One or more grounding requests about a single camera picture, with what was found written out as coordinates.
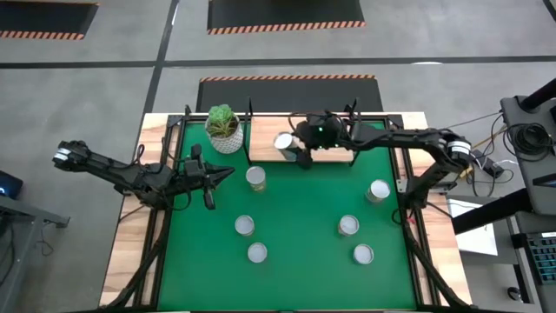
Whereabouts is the plain silver-lidded tin can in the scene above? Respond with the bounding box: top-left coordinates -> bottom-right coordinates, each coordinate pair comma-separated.
273,131 -> 304,163

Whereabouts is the coiled black cable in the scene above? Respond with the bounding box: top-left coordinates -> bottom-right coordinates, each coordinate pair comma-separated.
506,123 -> 555,157

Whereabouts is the white paper sheet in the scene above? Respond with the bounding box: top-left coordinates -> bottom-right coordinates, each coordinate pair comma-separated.
447,199 -> 500,256

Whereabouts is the black metal table frame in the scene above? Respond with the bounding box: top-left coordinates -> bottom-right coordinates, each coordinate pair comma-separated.
103,103 -> 474,313

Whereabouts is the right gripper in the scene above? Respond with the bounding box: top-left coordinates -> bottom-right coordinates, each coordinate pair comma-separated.
295,111 -> 344,170

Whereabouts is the white triangle-pattern plant pot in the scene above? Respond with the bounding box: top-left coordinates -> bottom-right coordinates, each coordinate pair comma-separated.
204,115 -> 244,156

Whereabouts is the black hazard-striped floor mat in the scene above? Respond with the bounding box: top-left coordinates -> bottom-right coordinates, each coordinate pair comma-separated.
0,0 -> 100,42
195,74 -> 384,113
206,0 -> 367,36

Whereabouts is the Peas label tin can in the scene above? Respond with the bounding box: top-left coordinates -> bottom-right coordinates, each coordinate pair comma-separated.
365,178 -> 392,204

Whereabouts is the green succulent plant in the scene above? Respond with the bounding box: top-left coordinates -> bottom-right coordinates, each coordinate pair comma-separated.
207,103 -> 238,138

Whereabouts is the black stand beam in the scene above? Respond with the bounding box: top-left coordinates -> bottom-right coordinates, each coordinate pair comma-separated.
451,187 -> 534,236

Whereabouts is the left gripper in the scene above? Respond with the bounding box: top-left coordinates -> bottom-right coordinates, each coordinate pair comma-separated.
180,143 -> 236,211

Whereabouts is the black power adapter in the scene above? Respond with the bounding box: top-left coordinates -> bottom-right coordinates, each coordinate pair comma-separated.
473,150 -> 500,175

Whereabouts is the Mushroom label short can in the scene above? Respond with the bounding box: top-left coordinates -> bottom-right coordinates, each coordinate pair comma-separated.
247,242 -> 268,264

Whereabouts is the orange red label tin can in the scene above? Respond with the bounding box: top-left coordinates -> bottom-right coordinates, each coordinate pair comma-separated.
338,214 -> 361,238

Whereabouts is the dark screen device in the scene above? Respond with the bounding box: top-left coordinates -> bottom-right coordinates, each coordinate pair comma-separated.
0,170 -> 24,200

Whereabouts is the green label tin can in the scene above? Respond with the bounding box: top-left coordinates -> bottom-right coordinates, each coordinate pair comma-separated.
234,214 -> 256,237

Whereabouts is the green table mat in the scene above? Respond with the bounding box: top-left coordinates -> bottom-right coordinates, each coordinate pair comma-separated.
156,120 -> 418,310

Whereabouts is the light blue short can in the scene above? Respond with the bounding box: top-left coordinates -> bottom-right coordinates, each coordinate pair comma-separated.
353,243 -> 375,266

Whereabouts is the grey side desk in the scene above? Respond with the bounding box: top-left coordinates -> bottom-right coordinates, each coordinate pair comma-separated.
0,195 -> 70,313

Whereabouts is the grey equipment stand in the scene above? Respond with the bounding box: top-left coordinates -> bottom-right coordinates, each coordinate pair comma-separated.
499,93 -> 556,217

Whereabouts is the black keyboard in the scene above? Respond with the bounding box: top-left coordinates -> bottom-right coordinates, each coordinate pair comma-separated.
526,232 -> 556,286

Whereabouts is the Cherries label tin can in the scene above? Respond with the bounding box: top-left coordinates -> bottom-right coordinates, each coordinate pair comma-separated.
245,165 -> 267,193

